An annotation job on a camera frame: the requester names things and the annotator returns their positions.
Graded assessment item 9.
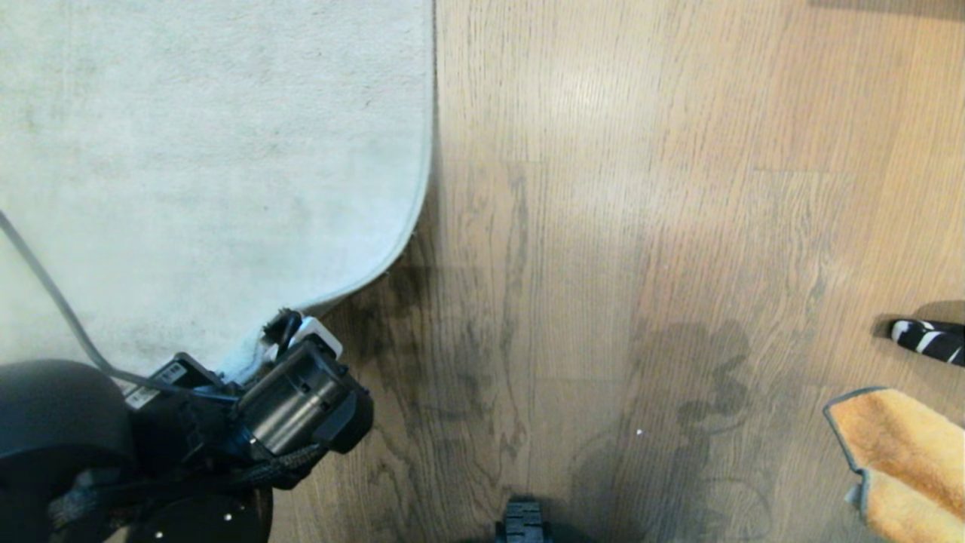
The pale grey rug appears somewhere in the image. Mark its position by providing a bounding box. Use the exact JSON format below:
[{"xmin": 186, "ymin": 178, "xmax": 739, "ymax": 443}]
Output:
[{"xmin": 0, "ymin": 0, "xmax": 439, "ymax": 382}]

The black cable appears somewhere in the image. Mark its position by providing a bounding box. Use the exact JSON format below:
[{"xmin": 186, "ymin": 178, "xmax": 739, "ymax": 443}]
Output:
[{"xmin": 0, "ymin": 210, "xmax": 163, "ymax": 393}]

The black white striped object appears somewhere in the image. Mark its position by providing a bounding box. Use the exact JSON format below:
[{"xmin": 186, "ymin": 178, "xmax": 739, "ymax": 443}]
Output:
[{"xmin": 888, "ymin": 318, "xmax": 965, "ymax": 368}]

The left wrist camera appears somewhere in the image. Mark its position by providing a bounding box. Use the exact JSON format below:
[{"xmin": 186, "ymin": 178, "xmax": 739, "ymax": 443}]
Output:
[{"xmin": 260, "ymin": 307, "xmax": 345, "ymax": 361}]

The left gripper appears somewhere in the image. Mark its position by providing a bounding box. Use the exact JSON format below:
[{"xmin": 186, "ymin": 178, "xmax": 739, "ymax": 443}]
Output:
[{"xmin": 237, "ymin": 341, "xmax": 375, "ymax": 459}]

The orange fluffy cloth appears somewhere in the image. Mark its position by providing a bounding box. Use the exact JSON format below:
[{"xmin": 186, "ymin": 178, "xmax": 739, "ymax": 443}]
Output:
[{"xmin": 823, "ymin": 386, "xmax": 965, "ymax": 543}]

